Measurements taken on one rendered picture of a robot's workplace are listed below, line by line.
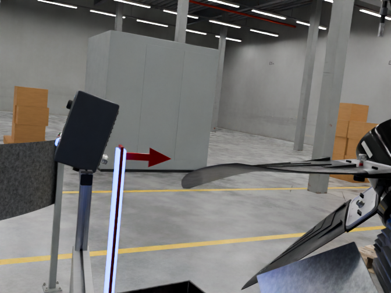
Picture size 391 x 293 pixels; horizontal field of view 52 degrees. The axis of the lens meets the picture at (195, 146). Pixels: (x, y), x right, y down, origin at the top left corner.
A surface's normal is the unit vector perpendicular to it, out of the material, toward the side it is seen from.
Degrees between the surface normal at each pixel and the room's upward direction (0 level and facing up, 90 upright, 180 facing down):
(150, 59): 90
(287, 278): 55
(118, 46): 90
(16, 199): 90
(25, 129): 90
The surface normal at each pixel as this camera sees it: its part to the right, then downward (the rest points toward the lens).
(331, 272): -0.44, -0.55
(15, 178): 0.90, 0.14
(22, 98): 0.51, 0.15
